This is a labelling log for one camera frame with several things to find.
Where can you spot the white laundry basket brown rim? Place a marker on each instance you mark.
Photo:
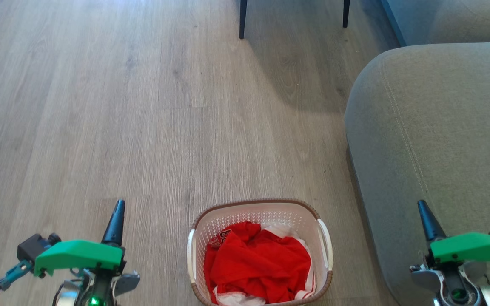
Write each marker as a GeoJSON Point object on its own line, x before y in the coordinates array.
{"type": "Point", "coordinates": [262, 212]}

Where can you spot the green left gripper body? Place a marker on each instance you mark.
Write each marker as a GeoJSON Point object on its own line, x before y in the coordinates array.
{"type": "Point", "coordinates": [79, 255]}

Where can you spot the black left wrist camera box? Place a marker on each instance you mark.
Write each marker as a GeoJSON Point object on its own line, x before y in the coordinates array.
{"type": "Point", "coordinates": [32, 246]}

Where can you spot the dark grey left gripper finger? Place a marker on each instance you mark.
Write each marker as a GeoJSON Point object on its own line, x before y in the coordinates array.
{"type": "Point", "coordinates": [116, 225]}

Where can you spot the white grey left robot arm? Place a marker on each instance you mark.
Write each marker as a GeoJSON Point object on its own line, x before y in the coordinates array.
{"type": "Point", "coordinates": [68, 295]}

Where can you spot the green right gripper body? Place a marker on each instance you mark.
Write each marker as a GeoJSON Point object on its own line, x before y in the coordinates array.
{"type": "Point", "coordinates": [470, 248]}

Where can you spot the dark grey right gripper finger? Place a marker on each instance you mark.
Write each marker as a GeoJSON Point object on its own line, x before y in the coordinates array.
{"type": "Point", "coordinates": [431, 225]}

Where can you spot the grey-blue upholstered furniture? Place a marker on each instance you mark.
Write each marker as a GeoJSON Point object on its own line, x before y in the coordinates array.
{"type": "Point", "coordinates": [453, 19]}

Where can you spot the black furniture leg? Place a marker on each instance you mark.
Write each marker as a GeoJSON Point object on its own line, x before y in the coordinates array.
{"type": "Point", "coordinates": [243, 19]}
{"type": "Point", "coordinates": [346, 12]}

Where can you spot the grey fabric sofa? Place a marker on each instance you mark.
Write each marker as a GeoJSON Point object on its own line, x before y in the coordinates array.
{"type": "Point", "coordinates": [423, 110]}

